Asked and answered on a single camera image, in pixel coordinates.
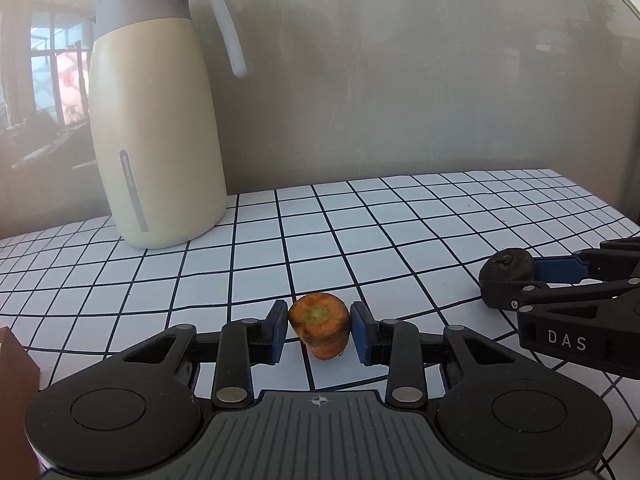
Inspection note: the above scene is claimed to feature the brown-topped carrot stump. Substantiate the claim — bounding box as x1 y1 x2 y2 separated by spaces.
288 292 350 361

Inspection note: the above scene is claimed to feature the cream thermos jug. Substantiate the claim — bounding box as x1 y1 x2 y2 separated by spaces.
89 0 250 249

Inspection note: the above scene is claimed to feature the dark fruit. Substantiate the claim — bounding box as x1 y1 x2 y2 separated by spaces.
478 248 535 310

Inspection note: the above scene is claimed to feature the checkered white tablecloth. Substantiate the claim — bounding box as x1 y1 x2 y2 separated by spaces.
0 167 640 480

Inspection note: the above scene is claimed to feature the brown shallow cardboard box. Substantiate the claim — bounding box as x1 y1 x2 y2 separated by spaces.
0 327 40 480

